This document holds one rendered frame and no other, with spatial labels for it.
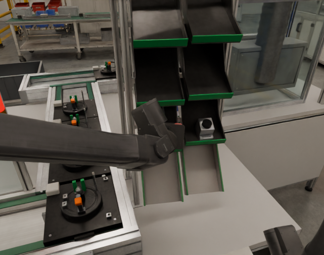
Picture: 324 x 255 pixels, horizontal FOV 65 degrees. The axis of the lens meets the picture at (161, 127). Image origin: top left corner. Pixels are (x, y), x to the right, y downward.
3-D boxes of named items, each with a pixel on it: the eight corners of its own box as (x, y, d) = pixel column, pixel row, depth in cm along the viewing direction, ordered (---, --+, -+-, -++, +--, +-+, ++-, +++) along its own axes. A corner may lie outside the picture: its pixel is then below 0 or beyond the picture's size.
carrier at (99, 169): (111, 175, 105) (107, 151, 98) (48, 188, 99) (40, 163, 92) (104, 143, 125) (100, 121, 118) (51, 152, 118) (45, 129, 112)
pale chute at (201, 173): (220, 191, 93) (224, 191, 88) (184, 195, 91) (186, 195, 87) (209, 116, 99) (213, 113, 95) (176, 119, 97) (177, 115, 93)
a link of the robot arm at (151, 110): (132, 170, 55) (162, 160, 50) (106, 123, 54) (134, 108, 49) (158, 148, 65) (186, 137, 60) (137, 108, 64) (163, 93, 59)
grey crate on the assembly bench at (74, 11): (78, 16, 542) (77, 7, 533) (58, 16, 536) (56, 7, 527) (80, 14, 567) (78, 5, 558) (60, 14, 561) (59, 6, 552)
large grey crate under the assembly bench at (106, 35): (128, 40, 584) (127, 30, 572) (101, 41, 575) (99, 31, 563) (127, 36, 618) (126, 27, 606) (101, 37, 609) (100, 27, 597)
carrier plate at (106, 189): (122, 226, 84) (122, 222, 83) (44, 247, 78) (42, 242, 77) (111, 178, 104) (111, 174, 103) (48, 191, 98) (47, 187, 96)
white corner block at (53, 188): (60, 197, 95) (58, 189, 93) (47, 200, 94) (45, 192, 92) (61, 188, 99) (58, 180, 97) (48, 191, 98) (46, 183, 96)
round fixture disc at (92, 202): (104, 214, 86) (103, 210, 85) (60, 225, 82) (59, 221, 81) (100, 185, 97) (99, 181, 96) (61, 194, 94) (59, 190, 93)
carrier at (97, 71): (127, 77, 200) (126, 61, 193) (95, 81, 194) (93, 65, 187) (121, 68, 220) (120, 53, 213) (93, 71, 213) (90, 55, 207)
